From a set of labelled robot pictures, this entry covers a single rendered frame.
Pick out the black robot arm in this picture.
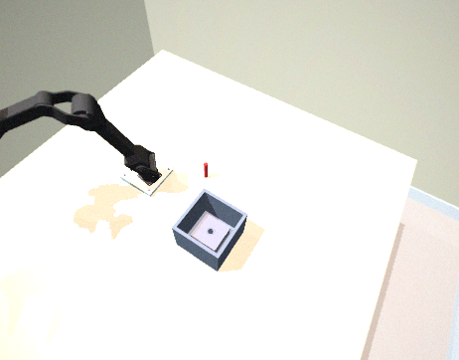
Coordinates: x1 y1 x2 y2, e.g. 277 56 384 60
0 90 162 186

